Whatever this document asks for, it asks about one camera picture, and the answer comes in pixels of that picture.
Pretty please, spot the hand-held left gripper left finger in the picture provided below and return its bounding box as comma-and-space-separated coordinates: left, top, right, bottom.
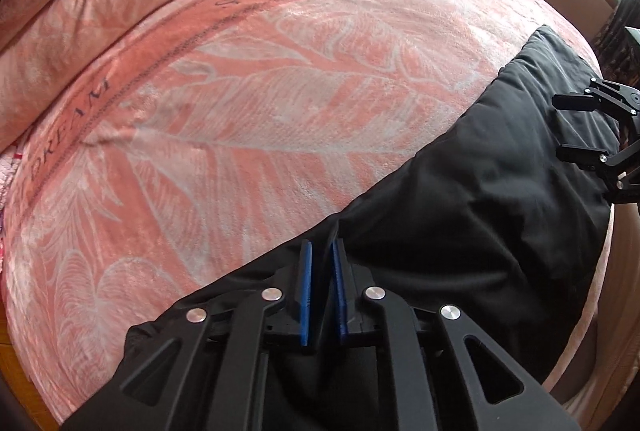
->
62, 238, 321, 431

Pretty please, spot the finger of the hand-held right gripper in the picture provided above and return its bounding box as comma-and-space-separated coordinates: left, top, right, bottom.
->
552, 78, 640, 128
556, 142, 640, 205

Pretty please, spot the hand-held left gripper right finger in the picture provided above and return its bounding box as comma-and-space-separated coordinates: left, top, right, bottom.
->
331, 237, 582, 431

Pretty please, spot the black jacket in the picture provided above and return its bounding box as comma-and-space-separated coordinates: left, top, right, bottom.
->
119, 25, 624, 431

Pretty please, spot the dark patterned curtain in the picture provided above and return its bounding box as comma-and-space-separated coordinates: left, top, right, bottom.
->
592, 0, 640, 82

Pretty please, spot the pink leaf-print blanket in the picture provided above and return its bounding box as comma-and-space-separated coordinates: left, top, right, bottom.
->
0, 0, 617, 431

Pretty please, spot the white knitted cloth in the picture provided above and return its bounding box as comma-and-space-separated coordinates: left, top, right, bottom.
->
0, 144, 27, 212

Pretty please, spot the large pink pillow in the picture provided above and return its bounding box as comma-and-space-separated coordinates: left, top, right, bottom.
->
0, 0, 209, 153

